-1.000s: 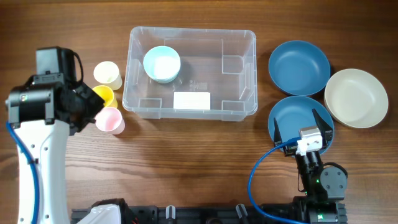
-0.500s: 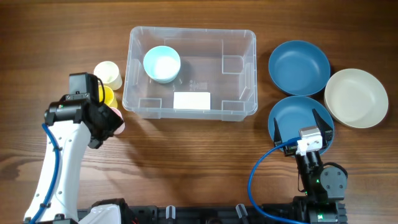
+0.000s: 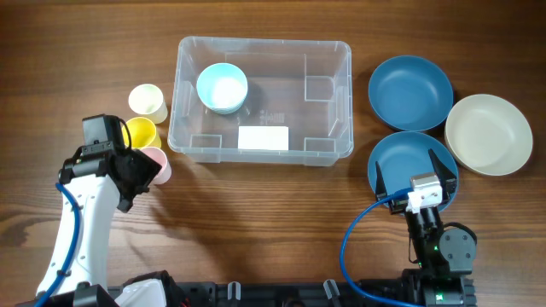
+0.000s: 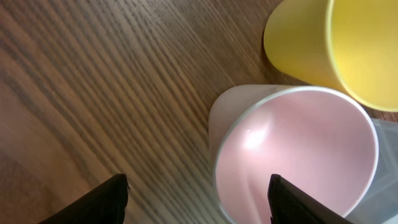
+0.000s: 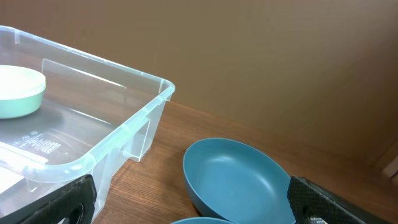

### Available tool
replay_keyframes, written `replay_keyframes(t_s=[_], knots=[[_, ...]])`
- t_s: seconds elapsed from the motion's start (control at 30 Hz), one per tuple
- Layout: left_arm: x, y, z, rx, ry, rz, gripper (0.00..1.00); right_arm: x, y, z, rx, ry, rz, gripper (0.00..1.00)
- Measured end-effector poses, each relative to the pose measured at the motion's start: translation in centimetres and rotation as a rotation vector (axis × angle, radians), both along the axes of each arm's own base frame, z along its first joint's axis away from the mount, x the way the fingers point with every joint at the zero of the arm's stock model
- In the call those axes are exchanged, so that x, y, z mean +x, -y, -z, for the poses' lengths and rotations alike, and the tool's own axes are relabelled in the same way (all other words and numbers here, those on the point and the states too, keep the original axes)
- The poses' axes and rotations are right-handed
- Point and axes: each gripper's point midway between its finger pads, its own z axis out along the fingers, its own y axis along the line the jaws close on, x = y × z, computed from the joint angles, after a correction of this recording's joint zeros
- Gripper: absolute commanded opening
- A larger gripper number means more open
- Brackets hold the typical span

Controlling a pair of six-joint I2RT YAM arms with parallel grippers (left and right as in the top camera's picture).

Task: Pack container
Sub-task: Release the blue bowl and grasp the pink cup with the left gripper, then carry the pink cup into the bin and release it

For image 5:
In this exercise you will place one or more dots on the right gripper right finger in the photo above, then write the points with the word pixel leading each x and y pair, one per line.
pixel 311 203

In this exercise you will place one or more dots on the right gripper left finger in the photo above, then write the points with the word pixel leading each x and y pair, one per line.
pixel 72 203

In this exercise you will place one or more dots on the mint green bowl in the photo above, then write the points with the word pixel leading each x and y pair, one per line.
pixel 16 108

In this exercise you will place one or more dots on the pink bowl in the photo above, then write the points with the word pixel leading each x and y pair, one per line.
pixel 20 82

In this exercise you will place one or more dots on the white label in container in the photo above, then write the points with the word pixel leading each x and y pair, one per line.
pixel 13 161

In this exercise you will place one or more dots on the clear plastic storage container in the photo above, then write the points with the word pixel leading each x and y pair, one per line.
pixel 95 115

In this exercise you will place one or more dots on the dark blue far plate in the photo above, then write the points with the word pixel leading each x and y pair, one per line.
pixel 236 182

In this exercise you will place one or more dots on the dark blue plate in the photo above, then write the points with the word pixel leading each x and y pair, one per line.
pixel 236 182
pixel 201 220

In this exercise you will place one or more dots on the dark blue near plate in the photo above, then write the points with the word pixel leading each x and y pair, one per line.
pixel 201 220

